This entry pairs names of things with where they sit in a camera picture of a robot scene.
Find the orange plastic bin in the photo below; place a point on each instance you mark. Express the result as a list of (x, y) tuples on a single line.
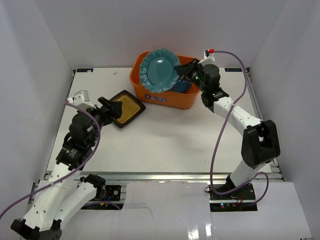
[(183, 101)]

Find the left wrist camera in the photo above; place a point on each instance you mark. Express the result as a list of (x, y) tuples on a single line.
[(81, 100)]

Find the teal round scalloped plate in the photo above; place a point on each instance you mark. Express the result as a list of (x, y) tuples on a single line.
[(157, 70)]

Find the blue leaf-shaped plate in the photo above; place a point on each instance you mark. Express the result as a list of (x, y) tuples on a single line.
[(181, 86)]

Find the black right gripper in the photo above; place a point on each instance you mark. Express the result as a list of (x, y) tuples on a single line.
[(184, 70)]

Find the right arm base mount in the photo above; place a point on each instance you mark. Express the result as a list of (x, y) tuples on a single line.
[(242, 200)]

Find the amber square plate black rim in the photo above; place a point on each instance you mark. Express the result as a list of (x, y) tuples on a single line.
[(132, 107)]

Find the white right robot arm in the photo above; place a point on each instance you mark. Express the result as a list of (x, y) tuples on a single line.
[(260, 143)]

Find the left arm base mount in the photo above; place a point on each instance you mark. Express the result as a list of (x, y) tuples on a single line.
[(104, 193)]

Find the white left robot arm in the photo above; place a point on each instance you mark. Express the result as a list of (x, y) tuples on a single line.
[(53, 208)]

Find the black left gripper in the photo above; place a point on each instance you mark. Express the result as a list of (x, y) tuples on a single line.
[(107, 109)]

